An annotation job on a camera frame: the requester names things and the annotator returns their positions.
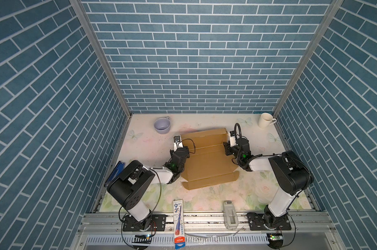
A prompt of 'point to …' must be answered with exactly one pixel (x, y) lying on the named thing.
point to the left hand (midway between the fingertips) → (186, 144)
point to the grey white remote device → (230, 215)
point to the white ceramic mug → (265, 120)
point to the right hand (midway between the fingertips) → (227, 142)
